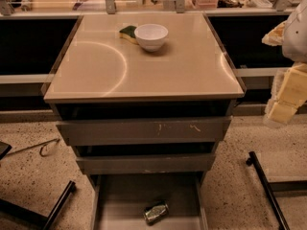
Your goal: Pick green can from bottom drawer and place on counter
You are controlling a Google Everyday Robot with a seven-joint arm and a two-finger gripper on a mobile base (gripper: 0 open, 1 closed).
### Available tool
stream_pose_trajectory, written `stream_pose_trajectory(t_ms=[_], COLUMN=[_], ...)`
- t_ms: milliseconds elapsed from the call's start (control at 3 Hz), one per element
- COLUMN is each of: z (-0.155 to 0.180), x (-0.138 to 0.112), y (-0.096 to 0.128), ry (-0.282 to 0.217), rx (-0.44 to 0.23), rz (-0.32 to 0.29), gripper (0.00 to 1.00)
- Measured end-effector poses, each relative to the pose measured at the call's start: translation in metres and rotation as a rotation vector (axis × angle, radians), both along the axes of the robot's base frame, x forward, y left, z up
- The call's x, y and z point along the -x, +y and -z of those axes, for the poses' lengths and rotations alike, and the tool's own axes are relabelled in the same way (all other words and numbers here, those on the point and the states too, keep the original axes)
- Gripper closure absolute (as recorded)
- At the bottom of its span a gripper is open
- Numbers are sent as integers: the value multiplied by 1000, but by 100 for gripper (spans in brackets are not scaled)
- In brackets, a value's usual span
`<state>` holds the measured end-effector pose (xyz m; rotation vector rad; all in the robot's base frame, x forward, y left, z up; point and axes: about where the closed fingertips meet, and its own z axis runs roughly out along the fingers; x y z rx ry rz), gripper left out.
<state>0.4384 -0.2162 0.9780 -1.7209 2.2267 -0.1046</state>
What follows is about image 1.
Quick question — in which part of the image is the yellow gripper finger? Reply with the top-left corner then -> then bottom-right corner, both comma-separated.
264,62 -> 307,127
262,21 -> 286,46

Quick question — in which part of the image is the crushed green can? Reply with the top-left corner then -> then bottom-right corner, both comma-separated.
143,201 -> 169,225

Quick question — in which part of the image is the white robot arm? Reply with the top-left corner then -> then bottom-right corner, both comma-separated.
262,0 -> 307,128

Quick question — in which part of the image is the beige top drawer cabinet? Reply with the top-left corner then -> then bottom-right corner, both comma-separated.
40,12 -> 248,230

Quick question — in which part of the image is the open grey bottom drawer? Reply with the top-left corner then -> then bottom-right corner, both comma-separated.
91,172 -> 209,230

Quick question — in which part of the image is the grey middle drawer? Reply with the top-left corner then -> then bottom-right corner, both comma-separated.
76,153 -> 215,174

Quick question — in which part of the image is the grey top drawer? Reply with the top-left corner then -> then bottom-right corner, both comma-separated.
57,117 -> 231,146

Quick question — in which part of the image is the white bowl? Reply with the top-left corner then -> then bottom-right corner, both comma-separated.
134,24 -> 169,52

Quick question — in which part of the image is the green yellow sponge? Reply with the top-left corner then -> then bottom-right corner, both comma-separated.
119,26 -> 137,44

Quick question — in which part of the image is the metal hook rod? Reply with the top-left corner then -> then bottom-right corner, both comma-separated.
7,138 -> 60,156

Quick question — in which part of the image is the black frame leg right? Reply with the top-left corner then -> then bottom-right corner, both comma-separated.
246,151 -> 307,230

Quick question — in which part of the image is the black frame leg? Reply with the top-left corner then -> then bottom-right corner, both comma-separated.
0,180 -> 77,230
246,151 -> 307,230

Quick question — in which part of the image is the black frame leg left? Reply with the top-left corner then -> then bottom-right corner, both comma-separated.
0,180 -> 77,230

